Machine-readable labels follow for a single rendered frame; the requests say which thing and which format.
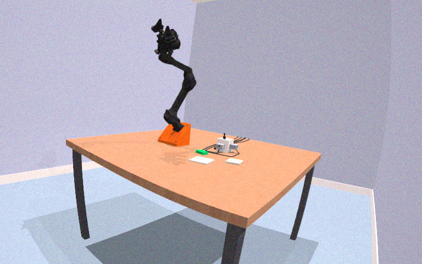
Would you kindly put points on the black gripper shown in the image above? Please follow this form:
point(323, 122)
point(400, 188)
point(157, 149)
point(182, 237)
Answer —
point(164, 37)

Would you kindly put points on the green rectangular block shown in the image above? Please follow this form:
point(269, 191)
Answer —
point(201, 152)

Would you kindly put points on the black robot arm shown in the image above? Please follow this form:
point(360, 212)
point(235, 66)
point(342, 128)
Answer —
point(188, 84)

